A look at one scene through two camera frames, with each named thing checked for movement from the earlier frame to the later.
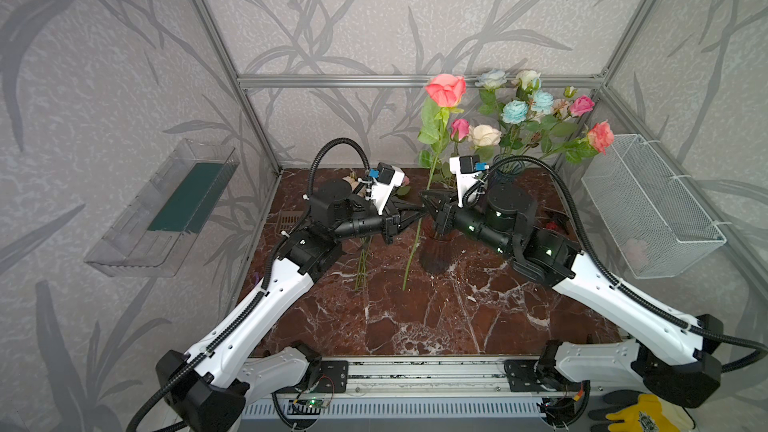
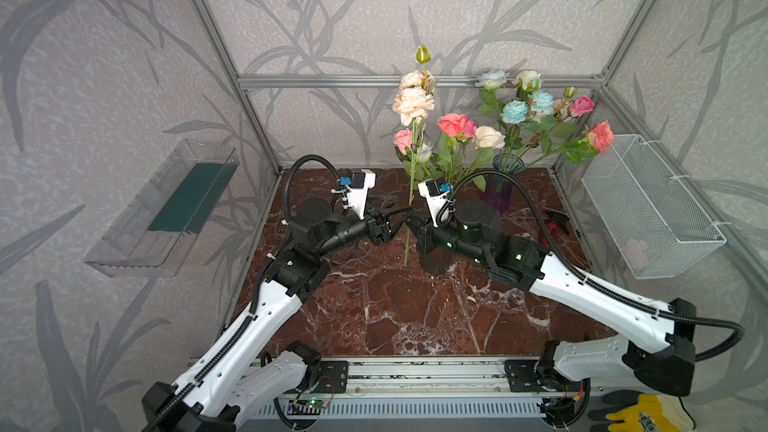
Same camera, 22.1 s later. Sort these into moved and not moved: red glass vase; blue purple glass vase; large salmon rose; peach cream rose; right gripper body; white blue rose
Moved: right gripper body; large salmon rose
Not moved: blue purple glass vase; peach cream rose; white blue rose; red glass vase
